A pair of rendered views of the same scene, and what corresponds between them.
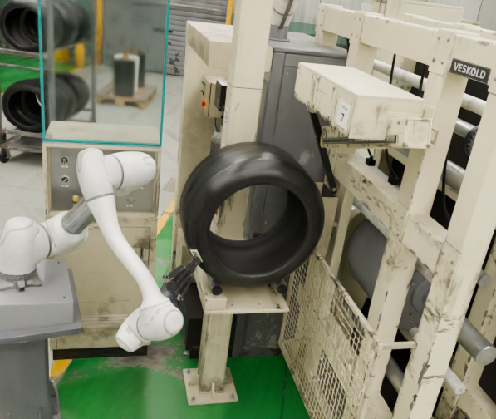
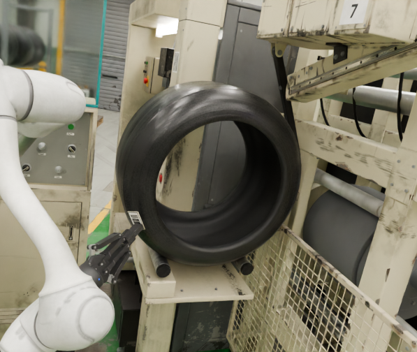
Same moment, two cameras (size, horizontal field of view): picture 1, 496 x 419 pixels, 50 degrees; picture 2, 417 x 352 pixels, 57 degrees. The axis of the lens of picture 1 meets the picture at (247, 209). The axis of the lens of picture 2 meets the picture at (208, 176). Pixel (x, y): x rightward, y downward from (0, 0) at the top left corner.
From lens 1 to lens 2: 0.97 m
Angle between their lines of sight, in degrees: 9
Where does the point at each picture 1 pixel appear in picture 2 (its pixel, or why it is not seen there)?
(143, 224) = (73, 198)
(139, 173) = (58, 98)
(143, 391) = not seen: outside the picture
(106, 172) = (5, 85)
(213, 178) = (164, 110)
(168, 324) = (85, 322)
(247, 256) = (198, 230)
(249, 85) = (205, 19)
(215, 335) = (155, 330)
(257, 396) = not seen: outside the picture
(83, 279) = not seen: outside the picture
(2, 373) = not seen: outside the picture
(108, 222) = (1, 158)
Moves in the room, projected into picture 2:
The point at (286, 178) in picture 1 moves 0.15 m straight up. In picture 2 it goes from (260, 115) to (270, 61)
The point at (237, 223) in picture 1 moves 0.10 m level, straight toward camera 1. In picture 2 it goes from (185, 192) to (185, 200)
